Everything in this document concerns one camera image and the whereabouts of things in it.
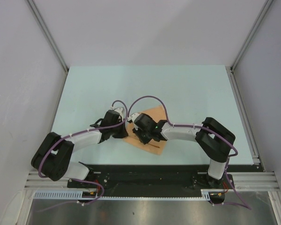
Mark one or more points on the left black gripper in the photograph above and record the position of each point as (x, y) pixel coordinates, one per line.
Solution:
(123, 133)

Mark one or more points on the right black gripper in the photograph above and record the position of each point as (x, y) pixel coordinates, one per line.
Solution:
(137, 132)

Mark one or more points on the orange cloth napkin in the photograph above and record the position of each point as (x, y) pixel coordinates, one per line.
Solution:
(156, 113)

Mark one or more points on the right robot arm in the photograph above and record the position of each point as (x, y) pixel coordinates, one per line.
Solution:
(215, 140)

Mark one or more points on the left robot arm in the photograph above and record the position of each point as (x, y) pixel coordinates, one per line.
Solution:
(53, 157)

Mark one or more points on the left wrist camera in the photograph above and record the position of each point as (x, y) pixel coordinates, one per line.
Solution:
(119, 110)

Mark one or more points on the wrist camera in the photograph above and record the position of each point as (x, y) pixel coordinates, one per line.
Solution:
(119, 110)
(133, 117)

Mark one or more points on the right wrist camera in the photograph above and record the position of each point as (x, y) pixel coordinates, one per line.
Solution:
(133, 117)

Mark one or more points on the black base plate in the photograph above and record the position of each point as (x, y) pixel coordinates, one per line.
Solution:
(152, 181)

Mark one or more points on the right aluminium side rail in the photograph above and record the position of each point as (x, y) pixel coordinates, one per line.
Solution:
(244, 118)

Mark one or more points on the left aluminium frame post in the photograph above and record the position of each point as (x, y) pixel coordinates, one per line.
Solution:
(47, 34)

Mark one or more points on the aluminium frame post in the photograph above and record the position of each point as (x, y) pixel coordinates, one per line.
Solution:
(252, 32)
(47, 34)

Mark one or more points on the right aluminium frame post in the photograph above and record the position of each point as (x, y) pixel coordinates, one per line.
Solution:
(252, 32)

